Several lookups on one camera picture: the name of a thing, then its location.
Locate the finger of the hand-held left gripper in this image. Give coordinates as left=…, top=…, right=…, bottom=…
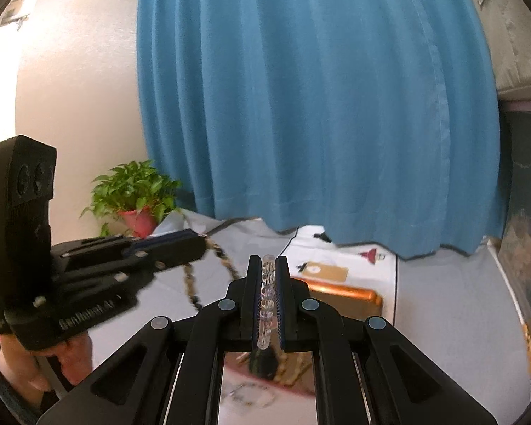
left=62, top=229, right=198, bottom=257
left=64, top=234, right=207, bottom=315

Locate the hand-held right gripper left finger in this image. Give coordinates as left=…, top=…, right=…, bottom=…
left=38, top=254, right=263, bottom=425

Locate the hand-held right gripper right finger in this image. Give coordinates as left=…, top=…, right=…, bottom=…
left=276, top=254, right=498, bottom=425

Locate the clear bead bracelet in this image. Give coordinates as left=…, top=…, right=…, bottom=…
left=257, top=254, right=277, bottom=350

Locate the brown beaded bracelet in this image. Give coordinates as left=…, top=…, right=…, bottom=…
left=182, top=236, right=242, bottom=315

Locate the orange metal tray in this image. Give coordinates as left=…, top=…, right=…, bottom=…
left=290, top=277, right=383, bottom=319

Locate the person's left hand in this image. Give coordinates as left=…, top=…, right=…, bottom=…
left=0, top=331, right=93, bottom=401

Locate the white wrapping paper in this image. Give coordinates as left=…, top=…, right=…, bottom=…
left=153, top=210, right=189, bottom=236

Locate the red flower pot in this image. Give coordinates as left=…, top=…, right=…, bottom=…
left=119, top=206, right=158, bottom=237

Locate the brown paper tag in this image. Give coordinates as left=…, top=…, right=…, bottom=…
left=297, top=262, right=349, bottom=283

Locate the green potted plant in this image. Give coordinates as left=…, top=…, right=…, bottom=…
left=80, top=159, right=182, bottom=237

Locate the grey tablecloth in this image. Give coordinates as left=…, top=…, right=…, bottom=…
left=88, top=210, right=531, bottom=425

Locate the blue curtain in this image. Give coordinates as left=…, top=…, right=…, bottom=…
left=136, top=0, right=505, bottom=260

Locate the beige storage bag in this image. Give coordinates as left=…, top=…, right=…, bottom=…
left=464, top=0, right=531, bottom=96

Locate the white wall fixture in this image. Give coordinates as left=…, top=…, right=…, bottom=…
left=0, top=0, right=29, bottom=32

